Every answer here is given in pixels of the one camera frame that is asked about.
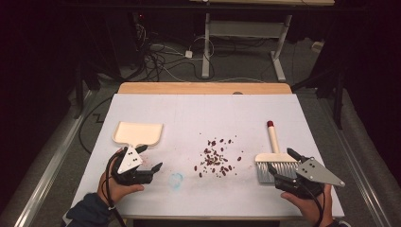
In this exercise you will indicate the person's left hand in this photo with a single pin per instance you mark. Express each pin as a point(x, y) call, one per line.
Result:
point(119, 190)

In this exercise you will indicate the small white floor box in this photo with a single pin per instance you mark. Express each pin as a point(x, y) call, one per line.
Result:
point(317, 46)

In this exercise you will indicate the black metal stand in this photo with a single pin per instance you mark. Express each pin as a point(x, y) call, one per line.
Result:
point(339, 101)

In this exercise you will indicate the grey metal floor rail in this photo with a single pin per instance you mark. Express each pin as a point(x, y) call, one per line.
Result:
point(50, 176)
point(356, 164)

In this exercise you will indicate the white board sheet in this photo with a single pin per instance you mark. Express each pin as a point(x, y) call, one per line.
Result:
point(201, 116)

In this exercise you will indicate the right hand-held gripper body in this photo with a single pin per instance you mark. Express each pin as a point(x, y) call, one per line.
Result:
point(315, 173)

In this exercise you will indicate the person's right hand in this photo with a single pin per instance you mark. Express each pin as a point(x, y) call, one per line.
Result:
point(310, 208)

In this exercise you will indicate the white power adapter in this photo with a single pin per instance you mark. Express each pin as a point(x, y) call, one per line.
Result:
point(188, 54)

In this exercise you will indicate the red beans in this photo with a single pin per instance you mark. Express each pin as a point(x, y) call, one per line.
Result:
point(215, 160)

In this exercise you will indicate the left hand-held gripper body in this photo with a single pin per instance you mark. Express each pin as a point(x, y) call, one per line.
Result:
point(128, 161)

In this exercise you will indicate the cream plastic dustpan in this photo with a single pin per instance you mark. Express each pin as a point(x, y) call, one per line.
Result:
point(137, 133)

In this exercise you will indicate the wooden table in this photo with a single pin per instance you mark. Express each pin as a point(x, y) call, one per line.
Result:
point(201, 88)

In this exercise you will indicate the white metal desk frame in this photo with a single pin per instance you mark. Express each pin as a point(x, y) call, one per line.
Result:
point(246, 29)

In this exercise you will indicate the cream hand brush grey bristles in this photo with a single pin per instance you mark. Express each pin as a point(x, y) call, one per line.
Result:
point(273, 140)

